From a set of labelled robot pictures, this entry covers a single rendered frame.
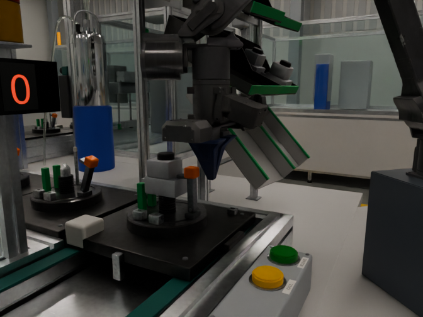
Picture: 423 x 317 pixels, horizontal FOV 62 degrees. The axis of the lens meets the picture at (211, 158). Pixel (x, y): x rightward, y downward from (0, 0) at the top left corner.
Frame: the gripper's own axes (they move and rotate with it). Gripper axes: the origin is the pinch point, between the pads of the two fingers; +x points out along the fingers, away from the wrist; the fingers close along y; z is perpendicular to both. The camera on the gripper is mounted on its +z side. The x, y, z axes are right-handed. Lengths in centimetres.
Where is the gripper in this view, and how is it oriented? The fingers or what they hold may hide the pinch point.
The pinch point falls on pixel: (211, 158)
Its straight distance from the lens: 55.9
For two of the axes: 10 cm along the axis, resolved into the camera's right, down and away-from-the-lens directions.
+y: 4.7, -1.7, 8.6
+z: 8.8, 0.9, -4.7
